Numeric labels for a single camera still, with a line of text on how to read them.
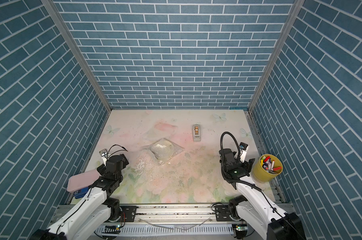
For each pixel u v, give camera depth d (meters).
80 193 0.77
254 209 0.50
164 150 0.94
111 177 0.63
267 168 0.78
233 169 0.64
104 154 0.70
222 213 0.74
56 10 0.72
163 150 0.94
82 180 0.84
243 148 0.69
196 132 1.02
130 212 0.75
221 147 0.63
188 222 0.72
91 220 0.55
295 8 0.71
